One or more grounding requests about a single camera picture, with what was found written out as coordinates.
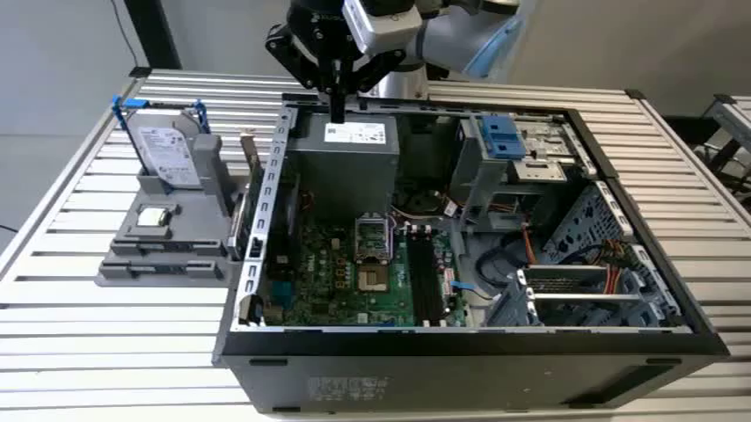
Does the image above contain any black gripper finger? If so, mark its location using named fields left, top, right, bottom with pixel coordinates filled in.
left=262, top=22, right=340, bottom=124
left=338, top=49, right=406, bottom=124

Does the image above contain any black RAM slot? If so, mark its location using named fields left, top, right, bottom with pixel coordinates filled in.
left=420, top=224, right=446, bottom=327
left=405, top=224, right=430, bottom=327

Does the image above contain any grey power supply unit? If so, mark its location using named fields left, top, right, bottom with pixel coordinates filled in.
left=286, top=112, right=401, bottom=221

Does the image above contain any blue drive bay latch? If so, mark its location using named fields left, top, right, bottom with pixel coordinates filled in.
left=478, top=114, right=522, bottom=160

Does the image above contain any green graphics card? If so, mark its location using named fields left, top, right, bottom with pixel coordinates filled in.
left=229, top=127, right=265, bottom=263

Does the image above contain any round heatsink fan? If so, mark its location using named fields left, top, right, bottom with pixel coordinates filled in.
left=402, top=188, right=448, bottom=217

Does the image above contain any hard disk in blue carrier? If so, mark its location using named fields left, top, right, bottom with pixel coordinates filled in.
left=109, top=95, right=210, bottom=194

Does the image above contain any black case fan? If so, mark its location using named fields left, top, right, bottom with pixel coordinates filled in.
left=273, top=173, right=304, bottom=247

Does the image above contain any silver drive cage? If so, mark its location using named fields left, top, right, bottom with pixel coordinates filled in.
left=450, top=112, right=588, bottom=229

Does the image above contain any metal socket cover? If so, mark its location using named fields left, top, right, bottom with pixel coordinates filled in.
left=353, top=212, right=393, bottom=265

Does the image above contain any grey parts rack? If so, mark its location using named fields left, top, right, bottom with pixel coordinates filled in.
left=93, top=134, right=248, bottom=289

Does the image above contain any silver CPU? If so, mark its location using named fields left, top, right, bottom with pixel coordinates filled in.
left=134, top=208, right=170, bottom=228

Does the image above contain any CPU socket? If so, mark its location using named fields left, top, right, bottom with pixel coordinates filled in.
left=356, top=262, right=393, bottom=295

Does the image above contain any green motherboard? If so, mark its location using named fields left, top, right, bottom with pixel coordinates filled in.
left=262, top=222, right=470, bottom=329

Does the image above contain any side metal table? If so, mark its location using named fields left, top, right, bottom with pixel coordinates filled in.
left=697, top=94, right=751, bottom=194

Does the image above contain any silver disk bay cage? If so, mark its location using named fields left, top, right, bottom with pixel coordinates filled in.
left=485, top=263, right=669, bottom=329

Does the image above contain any black PC case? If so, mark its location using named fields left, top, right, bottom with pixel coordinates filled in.
left=209, top=91, right=732, bottom=417

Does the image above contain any black upright post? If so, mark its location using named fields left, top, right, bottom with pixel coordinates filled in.
left=120, top=0, right=182, bottom=71

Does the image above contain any orange flat wire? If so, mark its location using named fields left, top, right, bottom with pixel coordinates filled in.
left=520, top=223, right=536, bottom=266

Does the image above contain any black looped wire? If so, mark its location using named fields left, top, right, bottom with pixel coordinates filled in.
left=473, top=244, right=522, bottom=292

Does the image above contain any orange wire bundle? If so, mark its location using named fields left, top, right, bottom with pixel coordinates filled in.
left=601, top=239, right=626, bottom=295

